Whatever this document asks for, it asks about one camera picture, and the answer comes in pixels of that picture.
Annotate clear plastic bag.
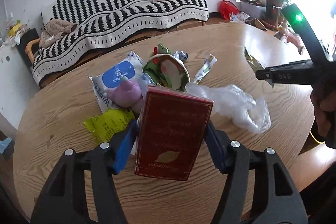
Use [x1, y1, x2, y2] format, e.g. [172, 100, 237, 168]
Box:
[186, 83, 271, 134]

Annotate red bag on floor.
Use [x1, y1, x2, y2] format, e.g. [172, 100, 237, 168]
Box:
[219, 1, 240, 21]

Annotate pink children's tricycle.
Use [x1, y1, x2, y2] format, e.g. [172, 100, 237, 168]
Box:
[274, 19, 305, 55]

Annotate wooden oval table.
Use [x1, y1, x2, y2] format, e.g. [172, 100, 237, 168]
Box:
[14, 23, 313, 223]

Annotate yellow white snack wrapper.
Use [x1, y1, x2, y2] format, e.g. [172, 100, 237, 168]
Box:
[193, 54, 217, 85]

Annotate brown plush toy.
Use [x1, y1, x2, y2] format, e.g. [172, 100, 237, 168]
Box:
[39, 19, 77, 48]

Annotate green snack wrapper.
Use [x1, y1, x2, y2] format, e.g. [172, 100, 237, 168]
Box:
[84, 109, 135, 144]

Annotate person's right hand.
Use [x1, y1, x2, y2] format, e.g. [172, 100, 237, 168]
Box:
[310, 80, 335, 149]

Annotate red cigarette carton box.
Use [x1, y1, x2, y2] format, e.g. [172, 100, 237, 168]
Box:
[135, 85, 214, 181]

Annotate black white striped sofa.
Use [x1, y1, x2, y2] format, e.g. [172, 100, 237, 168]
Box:
[32, 0, 209, 85]

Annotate purple pink plush toy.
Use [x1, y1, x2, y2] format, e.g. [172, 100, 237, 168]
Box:
[103, 76, 148, 114]

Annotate baby wipes pack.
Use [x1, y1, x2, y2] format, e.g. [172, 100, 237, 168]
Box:
[88, 51, 145, 112]

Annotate white cabinet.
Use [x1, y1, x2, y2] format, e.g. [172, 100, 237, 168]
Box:
[1, 45, 40, 128]

